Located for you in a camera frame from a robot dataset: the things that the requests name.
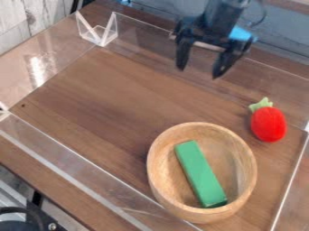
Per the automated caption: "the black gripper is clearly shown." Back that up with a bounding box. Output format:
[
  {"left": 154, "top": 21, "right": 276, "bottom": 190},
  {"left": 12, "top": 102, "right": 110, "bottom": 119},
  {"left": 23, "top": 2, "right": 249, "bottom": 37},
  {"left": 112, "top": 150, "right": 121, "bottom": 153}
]
[{"left": 173, "top": 0, "right": 257, "bottom": 79}]

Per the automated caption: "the red plush strawberry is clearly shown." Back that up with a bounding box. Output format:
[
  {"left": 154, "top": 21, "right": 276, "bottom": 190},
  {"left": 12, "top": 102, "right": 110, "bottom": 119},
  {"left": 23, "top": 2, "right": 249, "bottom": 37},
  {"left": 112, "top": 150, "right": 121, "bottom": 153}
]
[{"left": 249, "top": 97, "right": 288, "bottom": 143}]

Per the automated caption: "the wooden bowl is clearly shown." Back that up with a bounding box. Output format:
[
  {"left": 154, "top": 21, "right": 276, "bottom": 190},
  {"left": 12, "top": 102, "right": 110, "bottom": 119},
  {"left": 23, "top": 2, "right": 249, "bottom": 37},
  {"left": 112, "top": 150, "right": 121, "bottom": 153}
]
[{"left": 146, "top": 122, "right": 257, "bottom": 224}]

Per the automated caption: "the green rectangular block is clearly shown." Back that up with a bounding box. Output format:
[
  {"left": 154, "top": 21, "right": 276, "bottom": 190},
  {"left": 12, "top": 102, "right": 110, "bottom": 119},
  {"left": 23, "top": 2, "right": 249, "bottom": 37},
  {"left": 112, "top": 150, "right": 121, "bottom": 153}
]
[{"left": 174, "top": 141, "right": 229, "bottom": 208}]

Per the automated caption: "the clear acrylic enclosure wall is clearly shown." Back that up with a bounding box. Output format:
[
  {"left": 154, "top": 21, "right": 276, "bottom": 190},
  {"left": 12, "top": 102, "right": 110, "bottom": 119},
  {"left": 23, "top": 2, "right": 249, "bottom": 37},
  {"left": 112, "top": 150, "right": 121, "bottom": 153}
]
[{"left": 0, "top": 5, "right": 309, "bottom": 231}]

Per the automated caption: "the black clamp with cable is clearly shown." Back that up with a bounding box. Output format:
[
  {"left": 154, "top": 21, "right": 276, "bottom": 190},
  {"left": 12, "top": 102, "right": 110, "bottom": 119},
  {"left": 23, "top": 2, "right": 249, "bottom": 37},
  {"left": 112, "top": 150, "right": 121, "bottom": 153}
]
[{"left": 0, "top": 199, "right": 68, "bottom": 231}]

